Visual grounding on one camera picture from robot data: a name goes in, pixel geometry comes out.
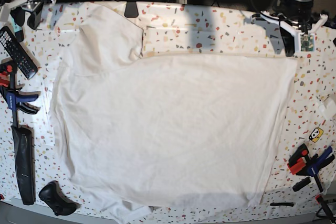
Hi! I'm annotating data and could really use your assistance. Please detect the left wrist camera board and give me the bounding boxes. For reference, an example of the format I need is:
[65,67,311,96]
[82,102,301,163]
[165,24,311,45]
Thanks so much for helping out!
[300,34,315,52]

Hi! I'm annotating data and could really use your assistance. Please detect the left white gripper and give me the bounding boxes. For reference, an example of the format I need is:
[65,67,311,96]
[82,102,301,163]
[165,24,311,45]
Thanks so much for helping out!
[259,11,328,57]

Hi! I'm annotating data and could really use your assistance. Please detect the small black bar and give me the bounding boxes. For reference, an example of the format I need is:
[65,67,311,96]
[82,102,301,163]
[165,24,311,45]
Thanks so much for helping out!
[292,177,311,192]

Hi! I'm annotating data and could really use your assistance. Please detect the black sheath sleeve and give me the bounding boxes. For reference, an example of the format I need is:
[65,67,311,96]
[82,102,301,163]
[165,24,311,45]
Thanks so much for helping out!
[12,125,35,205]

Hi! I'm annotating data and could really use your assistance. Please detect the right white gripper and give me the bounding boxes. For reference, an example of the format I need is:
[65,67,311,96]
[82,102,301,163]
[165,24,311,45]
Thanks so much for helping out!
[1,0,56,29]

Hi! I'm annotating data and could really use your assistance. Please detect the blue red bar clamp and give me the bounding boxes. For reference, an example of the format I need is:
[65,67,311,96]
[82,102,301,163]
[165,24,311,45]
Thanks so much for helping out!
[287,143,335,193]

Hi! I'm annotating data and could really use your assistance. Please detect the black flat strip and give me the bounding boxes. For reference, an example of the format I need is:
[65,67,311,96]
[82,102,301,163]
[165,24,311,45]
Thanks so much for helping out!
[270,202,295,207]

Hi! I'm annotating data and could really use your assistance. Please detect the black game controller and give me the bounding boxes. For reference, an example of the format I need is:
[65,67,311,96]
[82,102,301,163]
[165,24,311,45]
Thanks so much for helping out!
[38,180,78,216]

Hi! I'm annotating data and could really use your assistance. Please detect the blue black bar clamp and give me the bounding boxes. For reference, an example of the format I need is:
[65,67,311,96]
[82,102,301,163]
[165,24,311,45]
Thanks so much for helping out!
[1,60,39,127]

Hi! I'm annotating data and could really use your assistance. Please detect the white power adapter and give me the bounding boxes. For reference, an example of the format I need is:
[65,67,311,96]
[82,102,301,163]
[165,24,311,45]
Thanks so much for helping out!
[317,97,335,120]

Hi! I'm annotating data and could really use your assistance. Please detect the red clamp end piece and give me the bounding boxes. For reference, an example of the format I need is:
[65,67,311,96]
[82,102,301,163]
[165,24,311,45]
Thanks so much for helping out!
[315,195,335,224]

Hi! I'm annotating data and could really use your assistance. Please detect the black TV remote control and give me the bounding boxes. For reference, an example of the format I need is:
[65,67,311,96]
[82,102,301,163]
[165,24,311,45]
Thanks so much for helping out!
[1,26,38,79]

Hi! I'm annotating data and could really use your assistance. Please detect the white T-shirt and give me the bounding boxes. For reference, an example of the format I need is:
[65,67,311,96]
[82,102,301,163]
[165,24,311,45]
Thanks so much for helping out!
[50,5,297,223]

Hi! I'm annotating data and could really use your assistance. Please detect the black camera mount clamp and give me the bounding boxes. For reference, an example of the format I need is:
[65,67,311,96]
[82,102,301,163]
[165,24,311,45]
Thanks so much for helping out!
[124,2,139,18]

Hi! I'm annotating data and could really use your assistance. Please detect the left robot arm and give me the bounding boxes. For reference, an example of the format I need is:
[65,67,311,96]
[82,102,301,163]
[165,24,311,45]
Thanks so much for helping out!
[251,0,329,57]

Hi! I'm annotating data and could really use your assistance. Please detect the teal highlighter marker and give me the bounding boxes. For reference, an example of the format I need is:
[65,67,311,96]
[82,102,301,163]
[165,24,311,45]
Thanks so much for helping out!
[11,16,24,42]

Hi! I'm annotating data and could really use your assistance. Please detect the yellow panda sticker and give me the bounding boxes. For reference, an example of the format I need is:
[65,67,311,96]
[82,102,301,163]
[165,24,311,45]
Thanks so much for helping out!
[308,127,324,143]

